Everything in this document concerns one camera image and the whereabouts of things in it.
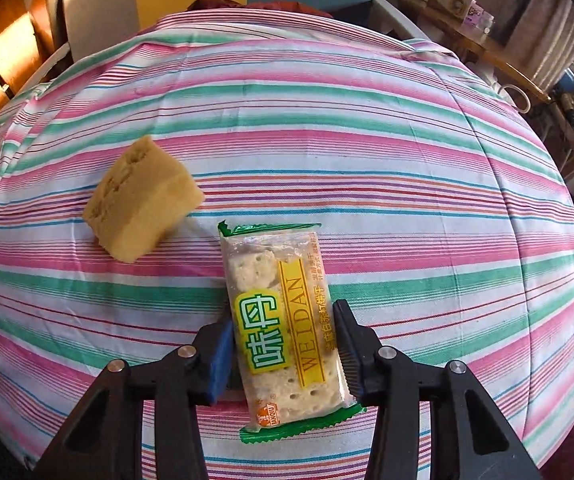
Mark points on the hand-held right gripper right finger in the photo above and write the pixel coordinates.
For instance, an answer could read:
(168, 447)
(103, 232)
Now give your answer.
(351, 355)

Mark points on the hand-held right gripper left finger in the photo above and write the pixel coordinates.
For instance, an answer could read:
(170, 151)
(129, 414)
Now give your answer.
(219, 367)

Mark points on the green cracker packet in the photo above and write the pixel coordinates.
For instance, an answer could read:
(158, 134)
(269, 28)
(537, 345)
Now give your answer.
(277, 320)

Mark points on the thick yellow sponge piece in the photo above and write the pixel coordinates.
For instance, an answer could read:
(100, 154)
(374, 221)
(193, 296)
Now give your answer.
(142, 205)

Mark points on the dark brown chair back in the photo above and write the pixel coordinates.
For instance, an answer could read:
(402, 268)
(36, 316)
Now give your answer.
(53, 10)

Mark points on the wooden side table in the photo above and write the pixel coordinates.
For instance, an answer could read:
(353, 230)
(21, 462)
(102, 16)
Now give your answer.
(497, 57)

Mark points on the blue round object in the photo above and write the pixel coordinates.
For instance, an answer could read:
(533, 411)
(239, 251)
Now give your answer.
(569, 80)

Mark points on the dark red cloth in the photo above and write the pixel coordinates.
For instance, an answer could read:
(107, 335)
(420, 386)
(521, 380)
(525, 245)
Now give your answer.
(267, 6)

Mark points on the small clear jar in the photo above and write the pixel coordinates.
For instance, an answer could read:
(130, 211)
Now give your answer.
(477, 15)

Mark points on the grey striped curtain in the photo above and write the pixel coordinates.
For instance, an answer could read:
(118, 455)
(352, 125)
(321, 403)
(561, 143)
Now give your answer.
(552, 35)

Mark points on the grey bed rail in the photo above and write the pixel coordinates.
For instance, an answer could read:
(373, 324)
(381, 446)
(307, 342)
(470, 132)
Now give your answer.
(397, 12)

